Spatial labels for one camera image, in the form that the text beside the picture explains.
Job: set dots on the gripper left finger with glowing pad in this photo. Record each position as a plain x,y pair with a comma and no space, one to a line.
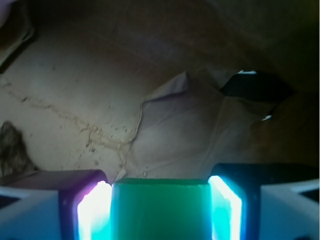
55,205

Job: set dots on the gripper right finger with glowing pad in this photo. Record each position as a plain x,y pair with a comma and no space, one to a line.
266,201

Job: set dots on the green rectangular block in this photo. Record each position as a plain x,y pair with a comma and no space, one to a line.
161,209

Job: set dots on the grey brown rock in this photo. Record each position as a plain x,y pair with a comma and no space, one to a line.
14,157

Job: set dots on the pink fluffy ball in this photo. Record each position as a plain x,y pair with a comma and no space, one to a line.
5,8

